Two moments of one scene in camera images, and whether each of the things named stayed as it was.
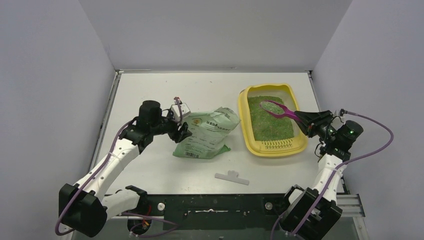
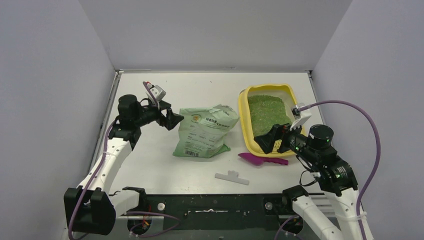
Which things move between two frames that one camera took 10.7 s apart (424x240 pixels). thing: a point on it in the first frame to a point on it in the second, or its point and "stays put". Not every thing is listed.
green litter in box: [266, 126] stays put
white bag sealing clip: [232, 176] stays put
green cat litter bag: [210, 131] stays put
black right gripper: [318, 123] to [284, 137]
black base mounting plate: [212, 211] stays put
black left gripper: [177, 135] to [172, 118]
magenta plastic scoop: [288, 112] to [257, 160]
